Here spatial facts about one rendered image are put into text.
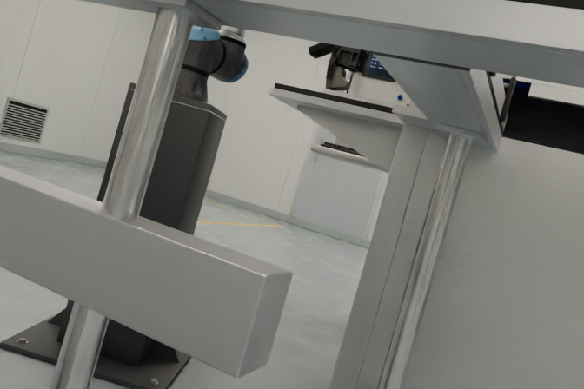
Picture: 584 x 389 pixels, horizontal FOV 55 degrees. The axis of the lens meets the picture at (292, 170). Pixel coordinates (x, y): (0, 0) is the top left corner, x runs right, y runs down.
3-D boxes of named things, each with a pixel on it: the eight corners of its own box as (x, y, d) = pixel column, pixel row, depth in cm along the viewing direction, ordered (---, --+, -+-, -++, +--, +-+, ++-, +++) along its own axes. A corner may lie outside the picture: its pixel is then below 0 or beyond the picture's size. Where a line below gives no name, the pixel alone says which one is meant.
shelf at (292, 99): (465, 165, 201) (467, 160, 201) (435, 131, 137) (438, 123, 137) (342, 135, 221) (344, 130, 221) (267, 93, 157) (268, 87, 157)
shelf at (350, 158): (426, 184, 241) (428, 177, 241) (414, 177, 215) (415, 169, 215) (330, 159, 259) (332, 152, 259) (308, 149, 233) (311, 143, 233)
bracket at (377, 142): (400, 178, 151) (413, 132, 151) (397, 177, 148) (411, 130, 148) (289, 148, 165) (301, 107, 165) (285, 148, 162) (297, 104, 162)
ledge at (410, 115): (460, 135, 133) (461, 127, 133) (453, 125, 121) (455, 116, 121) (402, 122, 139) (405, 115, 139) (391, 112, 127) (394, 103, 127)
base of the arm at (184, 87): (150, 89, 165) (160, 56, 165) (165, 96, 180) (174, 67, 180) (200, 102, 164) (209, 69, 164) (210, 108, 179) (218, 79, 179)
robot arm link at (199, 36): (163, 60, 170) (175, 16, 170) (192, 73, 181) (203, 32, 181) (192, 65, 164) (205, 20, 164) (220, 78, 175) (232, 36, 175)
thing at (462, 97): (438, 138, 136) (455, 75, 136) (504, 154, 129) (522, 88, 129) (361, 52, 73) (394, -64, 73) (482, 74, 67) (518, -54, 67)
